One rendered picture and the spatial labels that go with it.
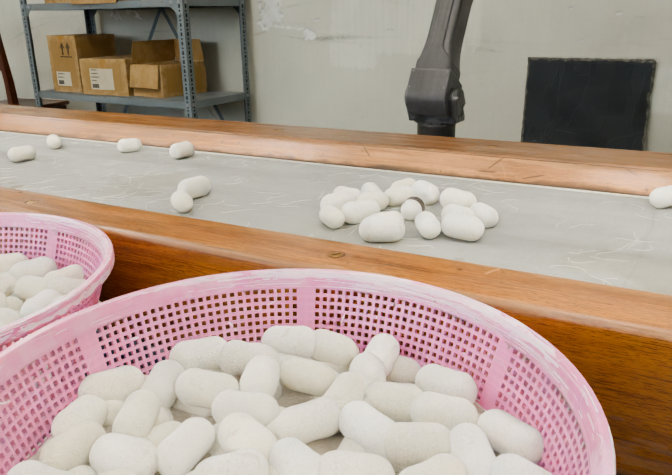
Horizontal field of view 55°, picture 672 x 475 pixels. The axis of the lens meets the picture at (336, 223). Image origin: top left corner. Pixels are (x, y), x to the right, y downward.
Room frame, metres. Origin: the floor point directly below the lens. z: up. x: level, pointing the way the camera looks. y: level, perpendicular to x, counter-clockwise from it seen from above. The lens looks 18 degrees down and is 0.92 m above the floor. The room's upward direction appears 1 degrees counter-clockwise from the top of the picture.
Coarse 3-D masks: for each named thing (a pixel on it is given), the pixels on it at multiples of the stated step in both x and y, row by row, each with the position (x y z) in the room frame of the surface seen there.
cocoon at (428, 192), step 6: (420, 180) 0.61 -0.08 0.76; (414, 186) 0.61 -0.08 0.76; (420, 186) 0.60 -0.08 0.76; (426, 186) 0.59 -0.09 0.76; (432, 186) 0.59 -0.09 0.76; (414, 192) 0.60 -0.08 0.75; (420, 192) 0.59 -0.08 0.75; (426, 192) 0.59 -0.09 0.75; (432, 192) 0.59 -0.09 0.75; (438, 192) 0.59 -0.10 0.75; (426, 198) 0.59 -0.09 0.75; (432, 198) 0.59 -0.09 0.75; (438, 198) 0.59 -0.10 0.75; (426, 204) 0.59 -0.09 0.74
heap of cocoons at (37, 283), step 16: (0, 256) 0.46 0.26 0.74; (16, 256) 0.47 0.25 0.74; (0, 272) 0.46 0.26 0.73; (16, 272) 0.44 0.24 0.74; (32, 272) 0.44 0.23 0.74; (48, 272) 0.45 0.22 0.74; (64, 272) 0.44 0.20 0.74; (80, 272) 0.44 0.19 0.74; (0, 288) 0.42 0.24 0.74; (16, 288) 0.42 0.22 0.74; (32, 288) 0.41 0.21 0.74; (48, 288) 0.41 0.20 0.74; (64, 288) 0.41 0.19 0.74; (0, 304) 0.39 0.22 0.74; (16, 304) 0.41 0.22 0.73; (32, 304) 0.38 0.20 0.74; (48, 304) 0.39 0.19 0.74; (0, 320) 0.36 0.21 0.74; (16, 320) 0.37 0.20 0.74
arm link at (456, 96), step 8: (456, 88) 1.01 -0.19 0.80; (456, 96) 1.00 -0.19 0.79; (456, 104) 1.00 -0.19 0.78; (464, 104) 1.03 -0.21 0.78; (456, 112) 1.01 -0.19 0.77; (416, 120) 1.05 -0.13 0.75; (424, 120) 1.04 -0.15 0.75; (432, 120) 1.04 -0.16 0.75; (440, 120) 1.03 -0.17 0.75; (448, 120) 1.02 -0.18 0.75; (456, 120) 1.02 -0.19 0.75
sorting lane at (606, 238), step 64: (64, 192) 0.67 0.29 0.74; (128, 192) 0.66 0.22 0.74; (256, 192) 0.65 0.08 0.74; (320, 192) 0.65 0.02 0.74; (384, 192) 0.65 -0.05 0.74; (512, 192) 0.64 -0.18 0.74; (576, 192) 0.63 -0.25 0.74; (448, 256) 0.46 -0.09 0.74; (512, 256) 0.46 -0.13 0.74; (576, 256) 0.45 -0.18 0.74; (640, 256) 0.45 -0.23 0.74
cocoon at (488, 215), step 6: (474, 204) 0.54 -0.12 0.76; (480, 204) 0.53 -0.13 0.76; (474, 210) 0.53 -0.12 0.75; (480, 210) 0.52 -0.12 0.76; (486, 210) 0.52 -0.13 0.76; (492, 210) 0.52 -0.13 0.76; (480, 216) 0.52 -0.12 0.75; (486, 216) 0.52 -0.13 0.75; (492, 216) 0.52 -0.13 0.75; (486, 222) 0.52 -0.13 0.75; (492, 222) 0.52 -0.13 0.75
